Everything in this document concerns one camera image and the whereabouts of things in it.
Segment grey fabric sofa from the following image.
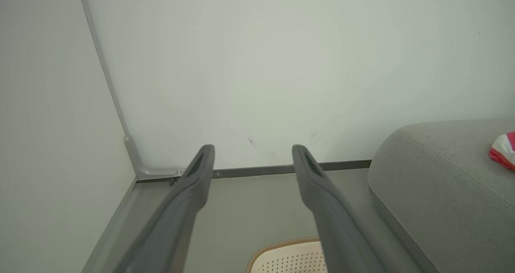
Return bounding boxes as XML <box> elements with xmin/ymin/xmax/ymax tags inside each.
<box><xmin>367</xmin><ymin>119</ymin><xmax>515</xmax><ymax>273</ymax></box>

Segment cream perforated laundry basket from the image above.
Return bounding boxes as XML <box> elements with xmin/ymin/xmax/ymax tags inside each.
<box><xmin>245</xmin><ymin>237</ymin><xmax>328</xmax><ymax>273</ymax></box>

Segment black baseboard strip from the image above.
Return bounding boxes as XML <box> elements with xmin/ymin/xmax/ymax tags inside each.
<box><xmin>137</xmin><ymin>159</ymin><xmax>372</xmax><ymax>183</ymax></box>

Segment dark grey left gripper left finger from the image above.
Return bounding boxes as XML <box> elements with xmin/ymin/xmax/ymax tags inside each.
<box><xmin>115</xmin><ymin>144</ymin><xmax>215</xmax><ymax>273</ymax></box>

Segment red white shorts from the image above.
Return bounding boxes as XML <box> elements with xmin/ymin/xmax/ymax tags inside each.
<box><xmin>489</xmin><ymin>132</ymin><xmax>515</xmax><ymax>171</ymax></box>

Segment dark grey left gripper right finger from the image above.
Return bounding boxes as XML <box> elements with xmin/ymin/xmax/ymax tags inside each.
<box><xmin>292</xmin><ymin>144</ymin><xmax>387</xmax><ymax>273</ymax></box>

